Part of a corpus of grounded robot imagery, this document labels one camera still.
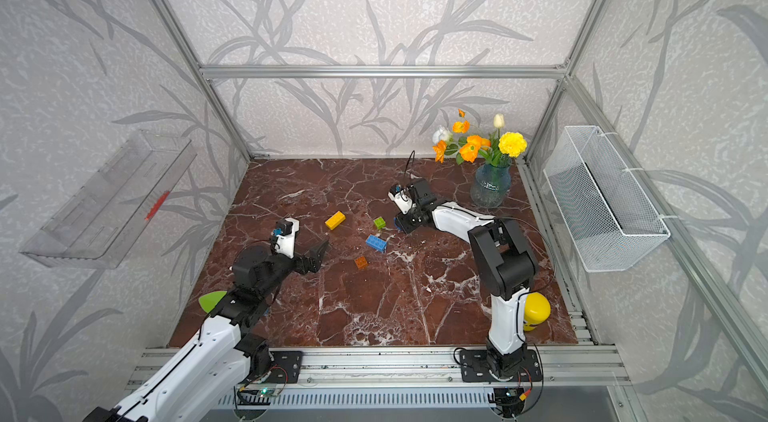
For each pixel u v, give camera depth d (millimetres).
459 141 940
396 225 964
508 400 767
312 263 726
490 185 987
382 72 963
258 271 623
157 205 676
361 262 910
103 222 666
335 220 1012
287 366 733
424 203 768
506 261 505
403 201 865
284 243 687
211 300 850
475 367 735
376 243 953
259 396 715
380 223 994
